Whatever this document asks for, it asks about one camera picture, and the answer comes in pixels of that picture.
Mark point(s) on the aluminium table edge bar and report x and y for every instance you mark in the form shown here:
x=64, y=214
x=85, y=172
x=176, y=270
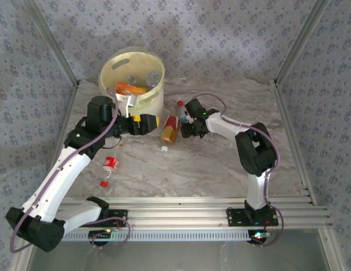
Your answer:
x=178, y=201

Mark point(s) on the aluminium upright post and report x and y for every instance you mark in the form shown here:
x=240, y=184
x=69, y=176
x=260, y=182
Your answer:
x=300, y=42
x=52, y=42

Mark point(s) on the translucent yellow-green bin liner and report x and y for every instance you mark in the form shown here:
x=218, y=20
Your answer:
x=130, y=63

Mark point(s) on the red cola label bottle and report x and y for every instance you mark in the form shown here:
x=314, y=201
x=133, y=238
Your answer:
x=111, y=164

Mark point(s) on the white ribbed plastic bin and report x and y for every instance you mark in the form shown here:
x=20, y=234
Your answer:
x=155, y=104

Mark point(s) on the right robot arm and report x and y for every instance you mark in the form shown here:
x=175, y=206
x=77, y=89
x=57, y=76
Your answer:
x=255, y=152

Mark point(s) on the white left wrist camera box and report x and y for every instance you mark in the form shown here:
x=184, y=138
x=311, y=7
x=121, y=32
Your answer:
x=127, y=103

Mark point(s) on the black circuit board with LED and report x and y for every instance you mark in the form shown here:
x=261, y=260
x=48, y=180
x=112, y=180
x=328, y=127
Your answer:
x=99, y=235
x=258, y=236

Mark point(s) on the red and gold label bottle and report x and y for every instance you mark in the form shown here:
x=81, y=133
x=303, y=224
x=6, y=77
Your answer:
x=169, y=131

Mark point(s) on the red white label water bottle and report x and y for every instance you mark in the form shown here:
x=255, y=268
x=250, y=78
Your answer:
x=180, y=103

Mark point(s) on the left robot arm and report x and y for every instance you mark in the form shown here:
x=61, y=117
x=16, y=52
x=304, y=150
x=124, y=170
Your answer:
x=59, y=180

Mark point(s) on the aluminium frame leg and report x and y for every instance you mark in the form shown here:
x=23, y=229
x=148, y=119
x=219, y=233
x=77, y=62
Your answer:
x=21, y=262
x=329, y=248

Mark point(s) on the orange juice bottle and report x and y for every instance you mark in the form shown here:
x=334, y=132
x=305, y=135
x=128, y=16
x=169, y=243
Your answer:
x=130, y=89

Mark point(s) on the wide aluminium base beam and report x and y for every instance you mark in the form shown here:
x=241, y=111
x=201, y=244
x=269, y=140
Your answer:
x=178, y=217

